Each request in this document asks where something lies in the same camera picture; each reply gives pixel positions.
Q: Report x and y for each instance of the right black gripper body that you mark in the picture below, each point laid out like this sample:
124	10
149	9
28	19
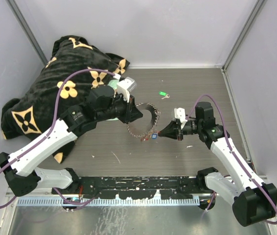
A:
190	128

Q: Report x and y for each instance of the black floral plush blanket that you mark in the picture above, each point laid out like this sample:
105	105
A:
75	68

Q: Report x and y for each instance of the blue key tag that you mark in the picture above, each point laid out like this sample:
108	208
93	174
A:
154	136

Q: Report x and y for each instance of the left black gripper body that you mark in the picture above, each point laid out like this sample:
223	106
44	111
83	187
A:
121	108

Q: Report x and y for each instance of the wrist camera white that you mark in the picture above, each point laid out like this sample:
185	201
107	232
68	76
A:
179	115
125	86

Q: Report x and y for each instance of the mint green cartoon cloth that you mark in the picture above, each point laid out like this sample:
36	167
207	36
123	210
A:
113	84

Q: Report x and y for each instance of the aluminium rail with slotted duct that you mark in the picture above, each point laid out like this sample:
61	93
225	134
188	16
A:
52	196

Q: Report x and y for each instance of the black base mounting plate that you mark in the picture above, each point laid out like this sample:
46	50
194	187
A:
143	187

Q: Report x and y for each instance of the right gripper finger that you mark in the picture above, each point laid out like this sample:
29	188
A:
171	127
171	135

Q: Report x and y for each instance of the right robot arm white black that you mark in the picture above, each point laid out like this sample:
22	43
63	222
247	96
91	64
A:
252	200

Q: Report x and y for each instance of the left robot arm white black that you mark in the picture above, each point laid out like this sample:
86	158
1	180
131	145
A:
21	169

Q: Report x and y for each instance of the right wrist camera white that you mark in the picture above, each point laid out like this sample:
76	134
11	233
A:
179	115

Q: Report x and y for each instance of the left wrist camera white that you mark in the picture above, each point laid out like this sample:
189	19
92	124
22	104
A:
125	86

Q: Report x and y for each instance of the large keyring with small rings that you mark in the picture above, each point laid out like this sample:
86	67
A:
149	128

